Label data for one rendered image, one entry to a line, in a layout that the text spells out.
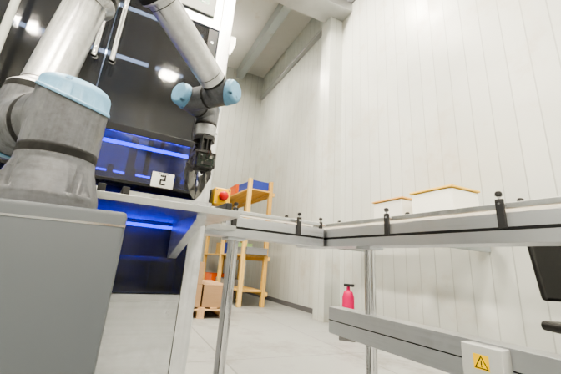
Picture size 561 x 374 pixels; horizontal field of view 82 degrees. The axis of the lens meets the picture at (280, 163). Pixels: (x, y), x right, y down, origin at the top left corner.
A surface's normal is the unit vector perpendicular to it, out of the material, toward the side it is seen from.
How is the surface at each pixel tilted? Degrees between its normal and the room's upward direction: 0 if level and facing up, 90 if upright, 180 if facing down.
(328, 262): 90
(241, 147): 90
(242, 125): 90
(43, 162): 72
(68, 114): 90
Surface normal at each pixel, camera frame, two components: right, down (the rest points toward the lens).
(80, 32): 0.89, -0.08
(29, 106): -0.41, -0.30
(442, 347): -0.86, -0.21
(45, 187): 0.54, -0.50
